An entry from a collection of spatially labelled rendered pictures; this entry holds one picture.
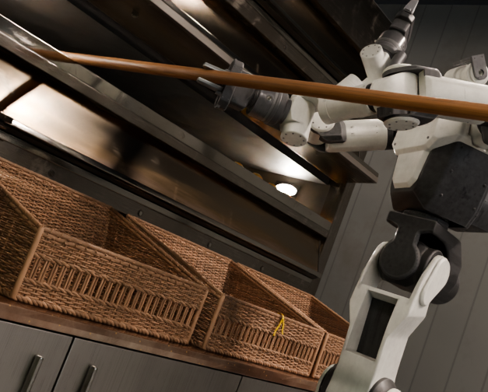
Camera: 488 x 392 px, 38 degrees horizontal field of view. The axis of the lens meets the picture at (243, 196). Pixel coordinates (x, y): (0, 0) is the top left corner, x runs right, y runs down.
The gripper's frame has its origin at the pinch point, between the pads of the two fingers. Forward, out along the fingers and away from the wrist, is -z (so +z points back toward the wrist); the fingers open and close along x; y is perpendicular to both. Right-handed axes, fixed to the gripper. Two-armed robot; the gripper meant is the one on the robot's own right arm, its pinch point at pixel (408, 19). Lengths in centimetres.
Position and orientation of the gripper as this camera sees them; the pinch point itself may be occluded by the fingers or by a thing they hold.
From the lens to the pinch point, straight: 230.0
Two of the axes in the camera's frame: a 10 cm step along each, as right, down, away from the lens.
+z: -5.2, 7.3, -4.5
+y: -8.5, -4.2, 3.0
